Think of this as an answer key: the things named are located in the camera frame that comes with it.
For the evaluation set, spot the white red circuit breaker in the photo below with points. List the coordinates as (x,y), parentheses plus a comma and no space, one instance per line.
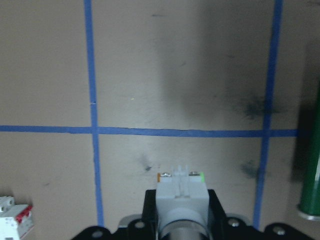
(10,220)

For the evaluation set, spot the white green-capped push button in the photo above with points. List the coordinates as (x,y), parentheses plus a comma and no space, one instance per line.
(182,200)

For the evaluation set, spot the green belt conveyor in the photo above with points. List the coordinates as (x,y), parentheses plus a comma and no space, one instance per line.
(311,175)

